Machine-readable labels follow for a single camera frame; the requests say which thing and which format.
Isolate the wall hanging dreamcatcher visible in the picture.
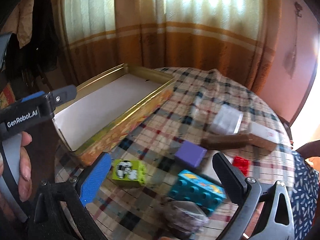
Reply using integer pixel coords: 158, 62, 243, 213
284, 1, 303, 79

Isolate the orange and white curtain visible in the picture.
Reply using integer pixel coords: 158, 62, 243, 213
56, 0, 278, 90

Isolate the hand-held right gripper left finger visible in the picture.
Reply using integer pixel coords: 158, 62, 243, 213
32, 152, 112, 240

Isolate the person's left hand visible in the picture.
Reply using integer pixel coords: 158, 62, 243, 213
17, 131, 33, 203

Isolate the gold tin box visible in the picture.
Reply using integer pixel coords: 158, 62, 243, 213
51, 64, 177, 167

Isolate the dark wooden door frame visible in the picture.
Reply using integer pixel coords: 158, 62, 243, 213
277, 62, 319, 130

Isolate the blue toy block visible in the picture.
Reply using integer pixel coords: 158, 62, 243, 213
169, 169, 227, 217

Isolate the clear plastic box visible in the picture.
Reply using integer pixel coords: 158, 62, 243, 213
210, 104, 244, 135

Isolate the green toy block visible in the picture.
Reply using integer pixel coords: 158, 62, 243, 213
110, 159, 148, 188

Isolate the small clear tube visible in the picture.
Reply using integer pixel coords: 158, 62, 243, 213
191, 96, 203, 117

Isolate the navy patterned clothing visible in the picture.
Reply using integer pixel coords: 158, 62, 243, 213
291, 150, 320, 240

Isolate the colourful patterned cloth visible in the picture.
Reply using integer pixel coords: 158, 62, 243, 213
0, 81, 19, 110

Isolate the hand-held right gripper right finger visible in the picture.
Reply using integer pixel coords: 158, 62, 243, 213
212, 152, 295, 240

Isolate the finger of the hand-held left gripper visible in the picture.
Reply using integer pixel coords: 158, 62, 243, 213
20, 91, 47, 104
44, 84, 77, 117

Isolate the brown wooden chair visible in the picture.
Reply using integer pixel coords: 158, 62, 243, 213
296, 138, 320, 167

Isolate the tan hanging cloth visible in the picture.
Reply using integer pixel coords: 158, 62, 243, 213
17, 0, 35, 48

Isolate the purple block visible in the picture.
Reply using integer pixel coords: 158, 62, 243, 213
174, 140, 208, 168

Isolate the red toy brick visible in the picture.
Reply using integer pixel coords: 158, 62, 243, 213
231, 156, 250, 177

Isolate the black hanging clothing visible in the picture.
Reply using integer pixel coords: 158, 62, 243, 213
5, 0, 59, 80

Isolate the white box with cork side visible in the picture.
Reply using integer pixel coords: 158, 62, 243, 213
246, 122, 280, 153

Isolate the brown bar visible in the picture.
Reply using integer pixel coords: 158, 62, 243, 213
201, 134, 253, 151

